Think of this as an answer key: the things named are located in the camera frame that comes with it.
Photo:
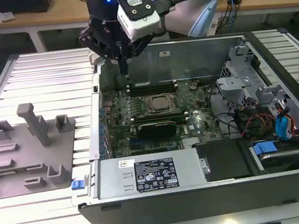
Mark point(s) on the silver chipset heatsink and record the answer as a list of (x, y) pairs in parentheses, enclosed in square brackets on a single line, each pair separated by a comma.
[(191, 143)]

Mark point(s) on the black plastic shroud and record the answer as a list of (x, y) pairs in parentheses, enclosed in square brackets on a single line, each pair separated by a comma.
[(225, 160)]

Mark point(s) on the hard disk in blue carrier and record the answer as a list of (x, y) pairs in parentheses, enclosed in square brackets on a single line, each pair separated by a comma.
[(263, 150)]

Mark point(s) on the crumpled white paper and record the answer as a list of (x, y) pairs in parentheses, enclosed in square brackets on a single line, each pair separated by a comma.
[(0, 15)]

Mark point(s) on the silver CPU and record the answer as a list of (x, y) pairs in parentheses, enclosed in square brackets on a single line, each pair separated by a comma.
[(161, 102)]

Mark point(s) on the metal CPU socket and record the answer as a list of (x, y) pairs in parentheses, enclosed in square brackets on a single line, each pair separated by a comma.
[(147, 104)]

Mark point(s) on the grey parts rack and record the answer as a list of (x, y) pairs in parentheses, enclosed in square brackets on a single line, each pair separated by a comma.
[(35, 157)]

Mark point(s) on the black RAM slot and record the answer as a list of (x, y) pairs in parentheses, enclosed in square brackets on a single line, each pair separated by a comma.
[(152, 93), (183, 120), (152, 89), (158, 117), (152, 86), (182, 117), (158, 114), (151, 83)]

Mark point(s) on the white and black camera box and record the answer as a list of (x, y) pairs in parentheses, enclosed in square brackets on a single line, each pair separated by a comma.
[(142, 23)]

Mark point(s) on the black open PC case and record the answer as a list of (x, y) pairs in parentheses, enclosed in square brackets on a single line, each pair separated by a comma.
[(203, 206)]

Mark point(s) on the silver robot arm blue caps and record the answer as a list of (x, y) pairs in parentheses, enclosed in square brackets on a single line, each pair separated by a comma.
[(182, 16)]

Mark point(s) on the black graphics card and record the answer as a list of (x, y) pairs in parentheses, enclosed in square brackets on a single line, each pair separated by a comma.
[(157, 130)]

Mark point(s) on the grey metal drive cage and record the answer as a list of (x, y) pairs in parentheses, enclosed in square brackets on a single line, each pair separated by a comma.
[(232, 83)]

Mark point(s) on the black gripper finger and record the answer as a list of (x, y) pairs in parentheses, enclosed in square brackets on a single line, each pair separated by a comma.
[(87, 36), (140, 46)]

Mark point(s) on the coin battery holder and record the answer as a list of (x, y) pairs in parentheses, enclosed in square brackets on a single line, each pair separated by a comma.
[(193, 85)]

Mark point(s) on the green motherboard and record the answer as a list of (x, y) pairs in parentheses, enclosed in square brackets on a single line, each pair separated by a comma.
[(118, 121)]

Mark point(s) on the grey power supply box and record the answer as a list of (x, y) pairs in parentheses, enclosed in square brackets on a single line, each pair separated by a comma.
[(113, 178)]

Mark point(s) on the blue plastic latch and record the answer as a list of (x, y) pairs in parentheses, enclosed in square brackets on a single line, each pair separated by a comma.
[(77, 185)]

